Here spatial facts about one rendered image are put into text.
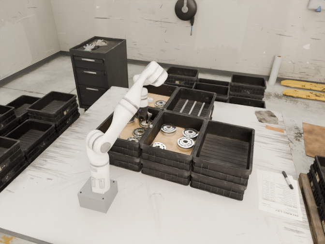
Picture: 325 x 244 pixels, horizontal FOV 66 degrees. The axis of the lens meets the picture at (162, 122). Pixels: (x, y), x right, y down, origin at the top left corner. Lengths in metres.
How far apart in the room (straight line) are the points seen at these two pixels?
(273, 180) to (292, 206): 0.19
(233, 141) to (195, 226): 0.61
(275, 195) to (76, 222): 1.06
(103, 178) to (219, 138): 0.78
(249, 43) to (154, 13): 1.71
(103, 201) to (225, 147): 0.78
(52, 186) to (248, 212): 1.07
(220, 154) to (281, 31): 3.38
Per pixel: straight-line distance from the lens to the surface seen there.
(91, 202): 1.36
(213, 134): 1.68
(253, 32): 4.62
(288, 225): 1.48
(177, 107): 1.94
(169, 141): 1.58
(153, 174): 1.51
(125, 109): 1.15
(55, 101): 2.89
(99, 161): 1.22
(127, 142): 1.42
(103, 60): 2.97
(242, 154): 1.57
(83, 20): 5.39
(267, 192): 1.58
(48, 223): 1.42
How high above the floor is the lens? 1.79
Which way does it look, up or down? 33 degrees down
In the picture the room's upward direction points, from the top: 2 degrees clockwise
